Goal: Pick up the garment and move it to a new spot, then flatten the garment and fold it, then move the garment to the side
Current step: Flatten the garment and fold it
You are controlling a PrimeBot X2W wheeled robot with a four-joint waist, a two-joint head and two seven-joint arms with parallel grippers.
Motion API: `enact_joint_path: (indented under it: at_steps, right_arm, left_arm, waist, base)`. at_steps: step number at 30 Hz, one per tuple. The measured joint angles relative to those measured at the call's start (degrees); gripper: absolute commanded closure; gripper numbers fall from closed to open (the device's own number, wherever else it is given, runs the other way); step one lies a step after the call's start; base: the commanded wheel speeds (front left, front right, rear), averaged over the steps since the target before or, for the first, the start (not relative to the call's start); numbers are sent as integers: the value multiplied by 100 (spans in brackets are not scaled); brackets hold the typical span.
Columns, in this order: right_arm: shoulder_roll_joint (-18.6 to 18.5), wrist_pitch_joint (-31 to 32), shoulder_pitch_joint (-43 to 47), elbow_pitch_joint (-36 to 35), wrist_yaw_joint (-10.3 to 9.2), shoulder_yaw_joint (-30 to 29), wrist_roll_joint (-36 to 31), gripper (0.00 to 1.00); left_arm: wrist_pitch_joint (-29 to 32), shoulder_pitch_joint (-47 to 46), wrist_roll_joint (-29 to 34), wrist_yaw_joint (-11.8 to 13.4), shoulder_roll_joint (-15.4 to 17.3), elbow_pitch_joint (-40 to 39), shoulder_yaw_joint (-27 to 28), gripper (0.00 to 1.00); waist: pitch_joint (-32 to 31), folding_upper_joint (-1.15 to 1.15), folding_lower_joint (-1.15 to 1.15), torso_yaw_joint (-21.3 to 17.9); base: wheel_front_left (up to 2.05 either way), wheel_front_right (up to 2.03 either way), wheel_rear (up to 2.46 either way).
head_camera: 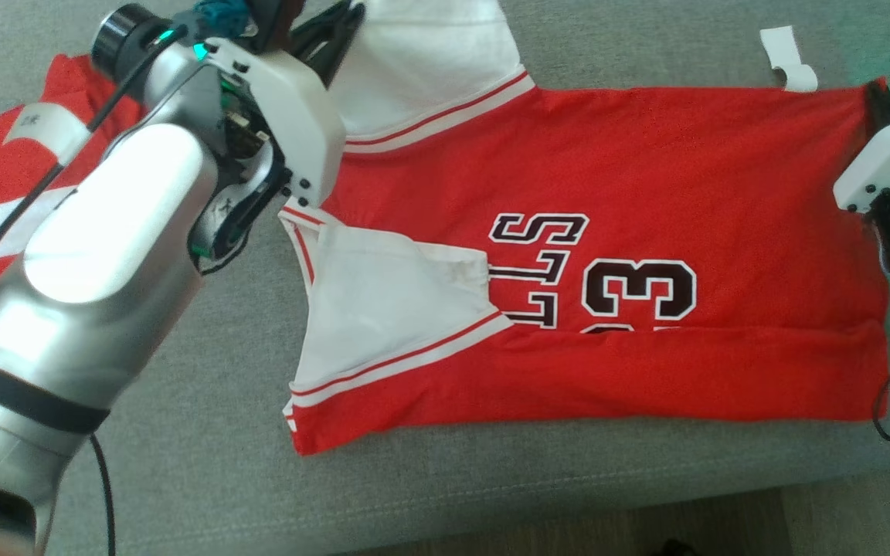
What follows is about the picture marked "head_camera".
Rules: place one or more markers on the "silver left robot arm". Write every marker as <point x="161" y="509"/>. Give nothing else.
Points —
<point x="90" y="270"/>

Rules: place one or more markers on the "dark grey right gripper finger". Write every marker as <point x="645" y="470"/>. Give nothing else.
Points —
<point x="885" y="108"/>

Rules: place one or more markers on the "teal left camera plug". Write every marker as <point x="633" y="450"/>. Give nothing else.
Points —
<point x="221" y="11"/>

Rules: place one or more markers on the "red white basketball jersey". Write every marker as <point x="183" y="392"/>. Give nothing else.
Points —
<point x="646" y="177"/>

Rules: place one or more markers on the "large grey sofa seat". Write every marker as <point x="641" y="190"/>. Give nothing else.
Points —
<point x="205" y="386"/>

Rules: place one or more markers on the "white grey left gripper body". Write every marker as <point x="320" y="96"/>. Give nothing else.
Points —
<point x="290" y="123"/>

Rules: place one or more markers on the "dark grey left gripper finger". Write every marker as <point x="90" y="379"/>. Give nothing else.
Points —
<point x="341" y="54"/>
<point x="325" y="27"/>

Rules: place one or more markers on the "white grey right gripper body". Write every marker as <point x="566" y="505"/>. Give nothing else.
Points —
<point x="889" y="162"/>

